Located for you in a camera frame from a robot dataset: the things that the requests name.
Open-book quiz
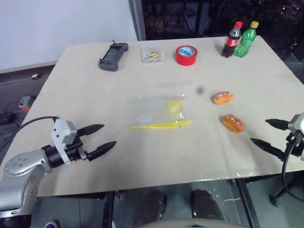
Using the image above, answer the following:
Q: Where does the red grey floor device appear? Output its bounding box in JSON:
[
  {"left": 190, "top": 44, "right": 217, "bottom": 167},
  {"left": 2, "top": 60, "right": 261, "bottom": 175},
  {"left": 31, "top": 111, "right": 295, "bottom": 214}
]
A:
[{"left": 18, "top": 95, "right": 37, "bottom": 110}]

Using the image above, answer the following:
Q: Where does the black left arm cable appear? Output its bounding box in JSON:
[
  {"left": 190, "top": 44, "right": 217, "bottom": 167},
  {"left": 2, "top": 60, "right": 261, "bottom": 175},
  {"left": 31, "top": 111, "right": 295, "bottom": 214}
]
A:
[{"left": 0, "top": 115, "right": 59, "bottom": 152}]

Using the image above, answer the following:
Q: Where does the hot dog bun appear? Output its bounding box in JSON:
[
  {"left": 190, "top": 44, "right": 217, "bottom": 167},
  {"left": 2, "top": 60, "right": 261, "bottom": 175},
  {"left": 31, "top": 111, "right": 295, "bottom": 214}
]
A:
[
  {"left": 222, "top": 114, "right": 246, "bottom": 133},
  {"left": 212, "top": 91, "right": 234, "bottom": 105}
]

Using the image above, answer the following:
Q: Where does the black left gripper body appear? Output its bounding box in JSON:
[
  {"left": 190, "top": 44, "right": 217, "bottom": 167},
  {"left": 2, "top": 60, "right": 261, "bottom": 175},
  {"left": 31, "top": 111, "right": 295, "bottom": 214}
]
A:
[{"left": 63, "top": 136, "right": 87, "bottom": 163}]

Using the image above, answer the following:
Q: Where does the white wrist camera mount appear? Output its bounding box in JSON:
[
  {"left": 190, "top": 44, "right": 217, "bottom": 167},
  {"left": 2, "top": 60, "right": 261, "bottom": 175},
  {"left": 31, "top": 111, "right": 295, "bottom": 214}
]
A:
[
  {"left": 287, "top": 113, "right": 304, "bottom": 162},
  {"left": 50, "top": 119, "right": 77, "bottom": 167}
]

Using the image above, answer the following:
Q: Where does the cola bottle red cap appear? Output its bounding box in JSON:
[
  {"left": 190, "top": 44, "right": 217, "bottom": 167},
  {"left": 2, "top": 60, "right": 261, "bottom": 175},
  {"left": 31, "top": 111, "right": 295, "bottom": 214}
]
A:
[{"left": 221, "top": 21, "right": 244, "bottom": 58}]

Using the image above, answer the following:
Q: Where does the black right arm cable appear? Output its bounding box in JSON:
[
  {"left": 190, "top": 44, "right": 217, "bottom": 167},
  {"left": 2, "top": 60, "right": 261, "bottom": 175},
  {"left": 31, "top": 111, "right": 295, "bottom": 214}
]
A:
[{"left": 281, "top": 133, "right": 304, "bottom": 198}]

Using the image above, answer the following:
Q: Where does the clear plastic box with bits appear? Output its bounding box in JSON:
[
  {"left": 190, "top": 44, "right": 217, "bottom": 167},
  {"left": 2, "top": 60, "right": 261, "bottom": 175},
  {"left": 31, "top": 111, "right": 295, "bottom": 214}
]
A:
[{"left": 141, "top": 47, "right": 165, "bottom": 64}]

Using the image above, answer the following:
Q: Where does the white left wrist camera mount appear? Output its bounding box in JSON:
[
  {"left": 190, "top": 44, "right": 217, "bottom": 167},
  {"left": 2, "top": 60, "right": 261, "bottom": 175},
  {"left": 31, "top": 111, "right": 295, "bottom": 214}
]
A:
[{"left": 50, "top": 119, "right": 77, "bottom": 167}]

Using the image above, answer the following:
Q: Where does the black table leg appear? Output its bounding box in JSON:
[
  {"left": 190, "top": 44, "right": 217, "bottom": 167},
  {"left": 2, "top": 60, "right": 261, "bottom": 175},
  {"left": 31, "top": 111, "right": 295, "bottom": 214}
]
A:
[
  {"left": 235, "top": 178, "right": 260, "bottom": 228},
  {"left": 101, "top": 191, "right": 116, "bottom": 228}
]

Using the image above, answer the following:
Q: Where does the dark rounded left foot shape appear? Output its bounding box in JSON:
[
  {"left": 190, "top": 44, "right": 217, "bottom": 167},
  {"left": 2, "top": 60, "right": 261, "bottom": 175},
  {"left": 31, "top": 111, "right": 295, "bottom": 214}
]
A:
[{"left": 133, "top": 189, "right": 168, "bottom": 220}]

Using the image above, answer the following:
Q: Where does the clear zip bag yellow seal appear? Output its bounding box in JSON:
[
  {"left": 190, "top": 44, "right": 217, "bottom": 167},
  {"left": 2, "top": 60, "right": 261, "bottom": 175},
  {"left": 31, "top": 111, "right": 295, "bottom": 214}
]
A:
[{"left": 128, "top": 93, "right": 193, "bottom": 131}]

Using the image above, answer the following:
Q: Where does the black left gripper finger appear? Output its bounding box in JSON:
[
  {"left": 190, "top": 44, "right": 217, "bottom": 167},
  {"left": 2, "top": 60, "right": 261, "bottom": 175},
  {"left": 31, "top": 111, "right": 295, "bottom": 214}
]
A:
[
  {"left": 85, "top": 141, "right": 117, "bottom": 162},
  {"left": 76, "top": 124, "right": 105, "bottom": 137}
]

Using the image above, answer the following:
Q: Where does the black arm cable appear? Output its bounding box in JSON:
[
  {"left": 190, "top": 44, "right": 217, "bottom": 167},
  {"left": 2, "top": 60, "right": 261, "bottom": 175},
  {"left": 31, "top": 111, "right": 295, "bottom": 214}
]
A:
[
  {"left": 0, "top": 115, "right": 59, "bottom": 152},
  {"left": 281, "top": 133, "right": 304, "bottom": 198}
]

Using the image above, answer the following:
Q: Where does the dark rounded foot shape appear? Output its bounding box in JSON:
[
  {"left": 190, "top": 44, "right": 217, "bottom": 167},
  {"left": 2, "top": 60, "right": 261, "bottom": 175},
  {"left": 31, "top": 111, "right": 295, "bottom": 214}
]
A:
[
  {"left": 133, "top": 189, "right": 168, "bottom": 220},
  {"left": 190, "top": 189, "right": 226, "bottom": 220}
]

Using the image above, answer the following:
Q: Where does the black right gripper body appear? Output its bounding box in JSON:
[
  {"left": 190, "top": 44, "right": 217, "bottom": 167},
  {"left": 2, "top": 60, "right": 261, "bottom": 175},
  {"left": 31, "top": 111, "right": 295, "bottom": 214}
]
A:
[{"left": 285, "top": 132, "right": 304, "bottom": 157}]

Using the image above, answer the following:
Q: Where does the grey window frame post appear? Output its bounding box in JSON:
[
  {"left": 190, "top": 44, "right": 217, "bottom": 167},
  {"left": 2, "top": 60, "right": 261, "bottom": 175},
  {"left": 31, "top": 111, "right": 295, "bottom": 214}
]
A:
[{"left": 128, "top": 0, "right": 146, "bottom": 41}]

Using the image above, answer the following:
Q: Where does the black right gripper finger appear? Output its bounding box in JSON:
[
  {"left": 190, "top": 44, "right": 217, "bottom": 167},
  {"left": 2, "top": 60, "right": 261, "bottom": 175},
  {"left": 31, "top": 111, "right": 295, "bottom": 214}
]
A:
[
  {"left": 250, "top": 138, "right": 288, "bottom": 163},
  {"left": 265, "top": 119, "right": 290, "bottom": 131}
]

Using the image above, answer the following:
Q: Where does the red tape roll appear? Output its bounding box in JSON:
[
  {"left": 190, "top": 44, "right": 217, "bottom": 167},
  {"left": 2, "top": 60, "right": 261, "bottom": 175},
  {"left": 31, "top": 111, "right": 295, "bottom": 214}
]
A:
[{"left": 175, "top": 45, "right": 198, "bottom": 66}]

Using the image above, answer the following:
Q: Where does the green soda bottle yellow cap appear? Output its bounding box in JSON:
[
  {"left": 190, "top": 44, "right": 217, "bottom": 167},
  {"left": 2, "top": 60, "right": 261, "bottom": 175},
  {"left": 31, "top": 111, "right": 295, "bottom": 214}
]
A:
[{"left": 233, "top": 21, "right": 259, "bottom": 58}]

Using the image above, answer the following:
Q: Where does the dark grey handheld controller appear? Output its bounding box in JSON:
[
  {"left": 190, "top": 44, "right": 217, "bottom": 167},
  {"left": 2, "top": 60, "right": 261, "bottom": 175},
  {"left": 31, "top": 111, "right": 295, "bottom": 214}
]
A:
[{"left": 98, "top": 40, "right": 130, "bottom": 72}]

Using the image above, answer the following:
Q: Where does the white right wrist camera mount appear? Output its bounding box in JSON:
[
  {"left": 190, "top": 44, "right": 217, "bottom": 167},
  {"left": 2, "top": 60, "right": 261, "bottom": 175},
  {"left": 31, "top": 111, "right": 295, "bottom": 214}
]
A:
[{"left": 287, "top": 113, "right": 304, "bottom": 162}]

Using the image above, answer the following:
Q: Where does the dark rounded right foot shape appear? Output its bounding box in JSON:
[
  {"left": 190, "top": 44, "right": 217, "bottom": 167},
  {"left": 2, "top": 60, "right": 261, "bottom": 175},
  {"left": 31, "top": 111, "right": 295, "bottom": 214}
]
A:
[{"left": 190, "top": 189, "right": 226, "bottom": 220}]

